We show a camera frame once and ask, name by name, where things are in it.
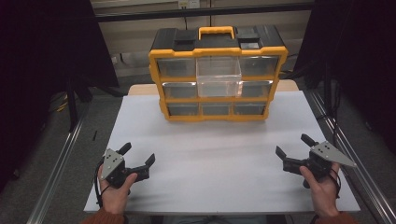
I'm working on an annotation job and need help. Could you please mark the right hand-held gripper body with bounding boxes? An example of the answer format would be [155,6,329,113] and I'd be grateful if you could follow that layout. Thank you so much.
[282,140,358,189]

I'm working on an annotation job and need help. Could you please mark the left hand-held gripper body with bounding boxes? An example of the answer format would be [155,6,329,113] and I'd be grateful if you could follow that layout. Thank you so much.
[101,147,150,189]

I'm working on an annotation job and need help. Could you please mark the person's left hand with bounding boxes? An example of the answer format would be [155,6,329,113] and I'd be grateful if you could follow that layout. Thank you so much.
[97,163,139,216]

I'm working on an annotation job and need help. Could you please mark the person's right hand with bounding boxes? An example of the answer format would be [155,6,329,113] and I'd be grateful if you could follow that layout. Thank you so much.
[299,161,342,218]

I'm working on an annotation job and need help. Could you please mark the black stand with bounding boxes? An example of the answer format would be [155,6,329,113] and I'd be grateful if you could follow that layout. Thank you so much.
[65,73,94,133]

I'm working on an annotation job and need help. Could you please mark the yellow and black drawer cabinet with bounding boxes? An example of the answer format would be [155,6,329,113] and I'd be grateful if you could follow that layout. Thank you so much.
[148,25,289,123]

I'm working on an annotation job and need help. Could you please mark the group of closed cabinet drawers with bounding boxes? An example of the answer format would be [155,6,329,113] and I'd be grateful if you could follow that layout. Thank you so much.
[156,55,279,117]

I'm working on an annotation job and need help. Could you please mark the black curtain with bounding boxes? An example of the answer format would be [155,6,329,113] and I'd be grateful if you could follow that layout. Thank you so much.
[293,0,396,155]
[0,0,120,190]

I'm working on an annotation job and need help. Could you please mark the clear plastic drawer bin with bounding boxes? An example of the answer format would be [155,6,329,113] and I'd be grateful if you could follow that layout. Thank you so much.
[195,56,243,98]

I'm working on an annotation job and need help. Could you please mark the black horizontal bar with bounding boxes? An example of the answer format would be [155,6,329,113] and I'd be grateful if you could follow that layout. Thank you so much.
[92,2,316,23]

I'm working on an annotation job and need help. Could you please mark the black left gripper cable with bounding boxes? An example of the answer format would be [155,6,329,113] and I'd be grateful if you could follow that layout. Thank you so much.
[93,158,110,209]

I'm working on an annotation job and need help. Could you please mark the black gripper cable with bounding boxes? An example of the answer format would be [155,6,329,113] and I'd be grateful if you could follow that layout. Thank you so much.
[330,167,342,200]
[93,158,110,209]

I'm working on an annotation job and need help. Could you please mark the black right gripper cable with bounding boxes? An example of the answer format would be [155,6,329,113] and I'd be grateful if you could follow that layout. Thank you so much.
[330,167,342,200]

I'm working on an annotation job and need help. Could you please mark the metal frame rail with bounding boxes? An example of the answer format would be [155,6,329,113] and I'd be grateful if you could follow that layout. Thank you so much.
[305,89,396,224]
[26,102,91,224]

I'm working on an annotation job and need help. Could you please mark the yellow floor cable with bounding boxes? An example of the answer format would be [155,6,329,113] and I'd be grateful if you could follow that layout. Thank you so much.
[55,92,70,114]

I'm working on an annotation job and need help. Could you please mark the white wall outlet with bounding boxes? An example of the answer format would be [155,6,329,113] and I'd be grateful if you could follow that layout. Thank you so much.
[177,0,201,9]

